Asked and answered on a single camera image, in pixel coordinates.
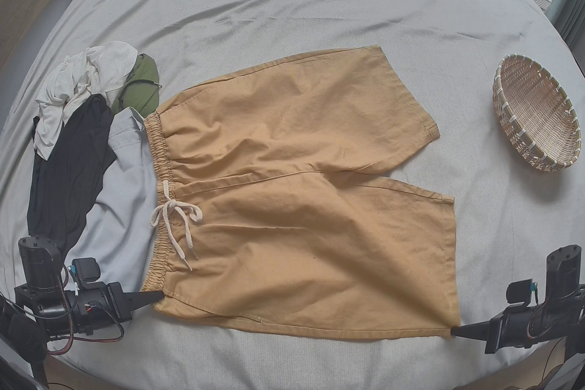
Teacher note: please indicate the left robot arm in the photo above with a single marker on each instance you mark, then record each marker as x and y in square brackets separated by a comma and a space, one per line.
[41, 269]

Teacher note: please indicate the white garment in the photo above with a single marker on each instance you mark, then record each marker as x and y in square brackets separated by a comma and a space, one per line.
[105, 63]

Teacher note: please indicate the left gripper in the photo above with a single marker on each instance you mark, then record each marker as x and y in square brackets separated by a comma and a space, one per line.
[100, 306]

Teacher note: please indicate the round woven basket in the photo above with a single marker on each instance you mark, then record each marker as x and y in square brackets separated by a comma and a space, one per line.
[534, 114]

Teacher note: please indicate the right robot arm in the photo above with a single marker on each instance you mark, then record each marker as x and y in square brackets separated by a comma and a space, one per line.
[564, 274]

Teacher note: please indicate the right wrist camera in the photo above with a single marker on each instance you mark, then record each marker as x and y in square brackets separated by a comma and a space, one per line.
[521, 292]

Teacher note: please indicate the black garment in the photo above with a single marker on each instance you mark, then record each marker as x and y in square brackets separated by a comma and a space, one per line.
[73, 173]

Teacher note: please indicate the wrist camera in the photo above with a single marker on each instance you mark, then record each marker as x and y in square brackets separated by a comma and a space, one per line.
[521, 292]
[86, 271]

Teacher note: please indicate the pale grey garment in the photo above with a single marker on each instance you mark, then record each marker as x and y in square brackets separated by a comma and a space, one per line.
[123, 196]

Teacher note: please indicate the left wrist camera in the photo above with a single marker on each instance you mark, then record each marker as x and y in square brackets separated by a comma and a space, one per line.
[86, 271]

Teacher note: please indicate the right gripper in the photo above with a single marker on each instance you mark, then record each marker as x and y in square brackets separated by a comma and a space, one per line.
[516, 328]

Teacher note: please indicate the green garment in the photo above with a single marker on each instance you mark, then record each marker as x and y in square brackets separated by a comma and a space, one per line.
[144, 82]

